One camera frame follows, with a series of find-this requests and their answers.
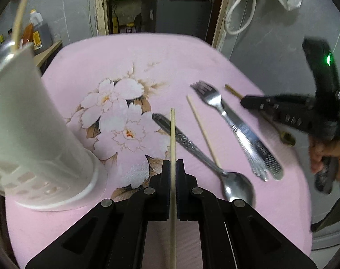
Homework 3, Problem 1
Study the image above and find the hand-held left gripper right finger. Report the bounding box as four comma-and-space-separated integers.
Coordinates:
176, 159, 317, 269

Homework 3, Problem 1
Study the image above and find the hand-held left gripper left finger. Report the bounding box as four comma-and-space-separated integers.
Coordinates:
24, 159, 170, 269

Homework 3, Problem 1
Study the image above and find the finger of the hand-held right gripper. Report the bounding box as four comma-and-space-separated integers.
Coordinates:
261, 109, 313, 131
240, 95, 316, 110

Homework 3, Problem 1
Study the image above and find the small gold spoon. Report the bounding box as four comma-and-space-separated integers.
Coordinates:
271, 119, 296, 147

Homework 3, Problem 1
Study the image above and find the metal table knife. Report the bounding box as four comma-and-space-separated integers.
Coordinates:
223, 101, 284, 180

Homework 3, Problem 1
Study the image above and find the metal spoon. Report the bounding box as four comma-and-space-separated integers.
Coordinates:
0, 40, 19, 65
152, 113, 256, 203

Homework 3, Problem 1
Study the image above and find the metal fork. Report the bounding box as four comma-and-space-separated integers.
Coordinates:
190, 81, 269, 181

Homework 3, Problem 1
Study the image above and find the white plastic utensil basket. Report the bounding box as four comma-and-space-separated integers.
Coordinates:
0, 43, 107, 211

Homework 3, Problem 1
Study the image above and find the pink floral tablecloth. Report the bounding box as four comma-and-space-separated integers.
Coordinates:
5, 32, 313, 269

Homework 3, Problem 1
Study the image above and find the grey cabinet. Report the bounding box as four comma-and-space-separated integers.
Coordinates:
141, 0, 215, 41

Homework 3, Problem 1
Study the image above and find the beige kitchen counter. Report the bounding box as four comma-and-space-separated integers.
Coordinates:
33, 41, 63, 68

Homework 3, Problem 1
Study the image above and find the large dark oil jug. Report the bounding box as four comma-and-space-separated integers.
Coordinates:
28, 9, 52, 49

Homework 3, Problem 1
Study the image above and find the white hose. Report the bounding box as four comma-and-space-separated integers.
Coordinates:
224, 0, 259, 35

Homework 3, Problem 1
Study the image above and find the wooden door frame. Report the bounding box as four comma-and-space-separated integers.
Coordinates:
94, 0, 235, 49

